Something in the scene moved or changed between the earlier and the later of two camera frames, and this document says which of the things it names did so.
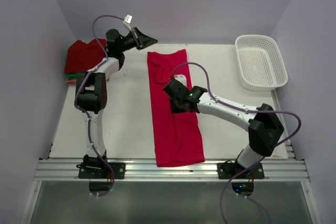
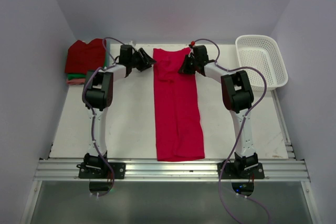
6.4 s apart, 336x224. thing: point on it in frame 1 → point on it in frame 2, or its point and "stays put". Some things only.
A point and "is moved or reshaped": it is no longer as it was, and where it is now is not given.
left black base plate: [119, 168] stays put
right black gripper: [175, 109] → [184, 69]
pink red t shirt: [177, 136] is moved or reshaped
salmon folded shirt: [71, 81] stays put
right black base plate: [229, 170] stays put
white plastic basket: [261, 64] stays put
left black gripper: [142, 41] → [146, 61]
